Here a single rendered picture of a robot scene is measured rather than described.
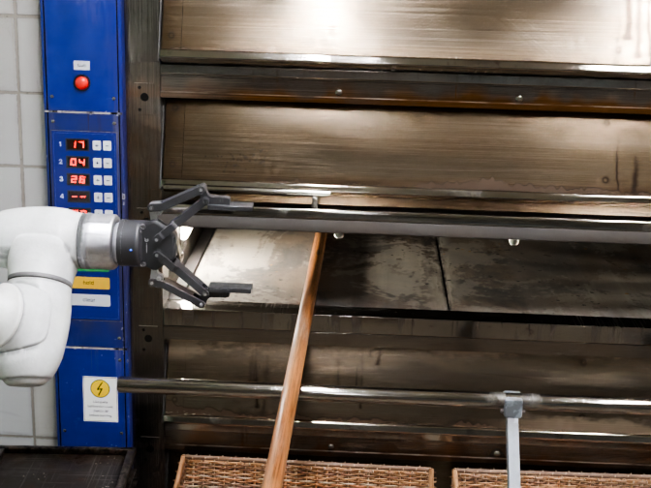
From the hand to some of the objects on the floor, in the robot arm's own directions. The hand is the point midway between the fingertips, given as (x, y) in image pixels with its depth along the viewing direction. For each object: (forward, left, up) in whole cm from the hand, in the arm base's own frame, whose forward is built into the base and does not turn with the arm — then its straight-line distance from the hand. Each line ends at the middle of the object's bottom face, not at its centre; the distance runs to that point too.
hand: (245, 248), depth 188 cm
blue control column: (-27, +151, -149) cm, 214 cm away
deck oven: (+70, +145, -149) cm, 219 cm away
